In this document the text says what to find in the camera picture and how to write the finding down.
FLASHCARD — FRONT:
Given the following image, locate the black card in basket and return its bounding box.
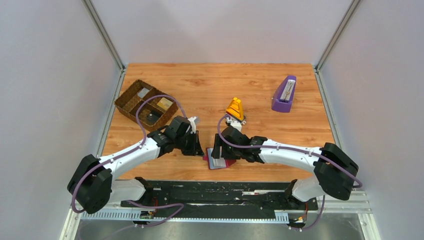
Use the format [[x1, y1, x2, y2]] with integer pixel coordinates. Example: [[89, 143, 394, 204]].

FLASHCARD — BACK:
[[145, 111, 162, 126]]

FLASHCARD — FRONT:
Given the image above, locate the red leather card holder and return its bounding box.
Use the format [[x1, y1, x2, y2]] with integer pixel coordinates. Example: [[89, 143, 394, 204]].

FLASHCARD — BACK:
[[203, 147, 237, 170]]

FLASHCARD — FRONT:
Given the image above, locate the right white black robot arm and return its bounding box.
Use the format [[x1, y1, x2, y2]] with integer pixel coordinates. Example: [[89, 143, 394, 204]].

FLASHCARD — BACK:
[[208, 126, 361, 202]]

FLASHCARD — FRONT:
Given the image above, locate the gold card in basket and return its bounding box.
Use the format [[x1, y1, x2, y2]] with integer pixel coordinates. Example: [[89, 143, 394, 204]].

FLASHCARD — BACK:
[[157, 97, 174, 111]]

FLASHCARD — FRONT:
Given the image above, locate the purple metronome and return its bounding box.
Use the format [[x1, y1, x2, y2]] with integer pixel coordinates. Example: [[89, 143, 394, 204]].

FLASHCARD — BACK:
[[271, 75, 297, 113]]

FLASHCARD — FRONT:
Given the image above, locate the yellow toy truck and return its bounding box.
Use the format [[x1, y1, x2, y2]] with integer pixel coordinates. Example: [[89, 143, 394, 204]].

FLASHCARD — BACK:
[[225, 97, 245, 122]]

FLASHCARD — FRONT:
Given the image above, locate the silver card in basket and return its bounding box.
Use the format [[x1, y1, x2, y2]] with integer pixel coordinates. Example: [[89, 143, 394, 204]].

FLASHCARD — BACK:
[[137, 87, 150, 99]]

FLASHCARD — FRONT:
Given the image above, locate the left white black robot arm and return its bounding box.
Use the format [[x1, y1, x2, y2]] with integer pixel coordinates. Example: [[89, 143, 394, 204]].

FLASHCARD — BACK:
[[67, 123, 204, 214]]

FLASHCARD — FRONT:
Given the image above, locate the brown woven divided basket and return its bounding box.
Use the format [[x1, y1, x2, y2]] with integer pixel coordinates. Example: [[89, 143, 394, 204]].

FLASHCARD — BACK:
[[114, 79, 179, 132]]

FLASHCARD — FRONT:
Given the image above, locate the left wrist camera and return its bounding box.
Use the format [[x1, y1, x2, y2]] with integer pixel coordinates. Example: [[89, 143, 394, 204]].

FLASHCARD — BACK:
[[187, 116, 200, 134]]

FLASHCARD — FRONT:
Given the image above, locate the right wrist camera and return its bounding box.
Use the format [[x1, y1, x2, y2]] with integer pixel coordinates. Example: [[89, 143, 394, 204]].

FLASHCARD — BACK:
[[225, 116, 246, 132]]

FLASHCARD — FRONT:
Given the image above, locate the white slotted cable duct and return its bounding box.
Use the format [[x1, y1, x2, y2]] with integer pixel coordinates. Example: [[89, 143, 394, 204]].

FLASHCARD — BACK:
[[80, 209, 290, 224]]

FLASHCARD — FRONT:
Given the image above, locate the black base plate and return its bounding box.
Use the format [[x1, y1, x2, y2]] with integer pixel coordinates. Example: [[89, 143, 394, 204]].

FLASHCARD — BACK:
[[136, 180, 318, 218]]

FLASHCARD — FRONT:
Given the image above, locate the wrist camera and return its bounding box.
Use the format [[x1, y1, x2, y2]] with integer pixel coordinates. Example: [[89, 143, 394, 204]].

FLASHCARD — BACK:
[[225, 116, 246, 132], [187, 116, 200, 134]]

